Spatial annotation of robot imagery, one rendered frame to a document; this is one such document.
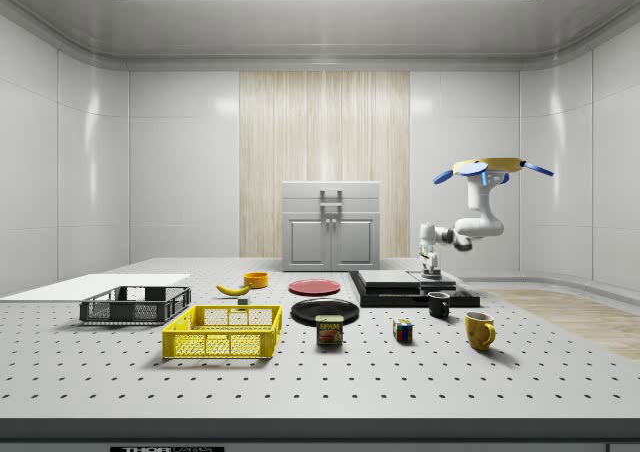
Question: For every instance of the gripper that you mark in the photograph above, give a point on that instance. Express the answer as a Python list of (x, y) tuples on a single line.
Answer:
[(430, 263)]

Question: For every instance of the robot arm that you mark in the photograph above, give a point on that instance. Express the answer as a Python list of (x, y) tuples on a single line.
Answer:
[(480, 224)]

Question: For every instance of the black stove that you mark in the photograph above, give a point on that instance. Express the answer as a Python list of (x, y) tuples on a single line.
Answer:
[(390, 279)]

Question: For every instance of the black mug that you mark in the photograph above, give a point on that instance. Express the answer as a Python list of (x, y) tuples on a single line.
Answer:
[(438, 306)]

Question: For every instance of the puzzle cube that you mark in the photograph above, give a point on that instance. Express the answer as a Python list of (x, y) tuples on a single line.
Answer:
[(403, 331)]

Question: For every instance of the yellow mug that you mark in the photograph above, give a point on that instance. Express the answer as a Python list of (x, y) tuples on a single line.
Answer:
[(478, 333)]

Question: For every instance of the white cabinet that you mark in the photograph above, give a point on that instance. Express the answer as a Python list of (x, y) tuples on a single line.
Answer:
[(330, 237)]

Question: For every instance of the red plate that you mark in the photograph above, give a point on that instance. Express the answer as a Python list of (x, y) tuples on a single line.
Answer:
[(314, 287)]

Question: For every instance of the flat-sided can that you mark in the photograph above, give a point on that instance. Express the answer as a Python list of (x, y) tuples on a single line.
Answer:
[(329, 331)]

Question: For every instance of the black plate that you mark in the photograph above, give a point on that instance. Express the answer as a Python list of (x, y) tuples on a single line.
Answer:
[(310, 309)]

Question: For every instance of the yellow bowl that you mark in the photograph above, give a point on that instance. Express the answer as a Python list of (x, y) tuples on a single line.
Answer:
[(256, 280)]

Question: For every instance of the banana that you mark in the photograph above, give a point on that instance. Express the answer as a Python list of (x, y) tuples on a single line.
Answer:
[(233, 290)]

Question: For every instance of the yellow basket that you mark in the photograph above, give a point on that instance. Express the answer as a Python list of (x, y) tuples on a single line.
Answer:
[(220, 344)]

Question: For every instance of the dark grey basket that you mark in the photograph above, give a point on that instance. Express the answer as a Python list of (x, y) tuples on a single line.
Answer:
[(130, 311)]

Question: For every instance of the white board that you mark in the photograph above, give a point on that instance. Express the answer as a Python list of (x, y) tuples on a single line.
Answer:
[(90, 284)]

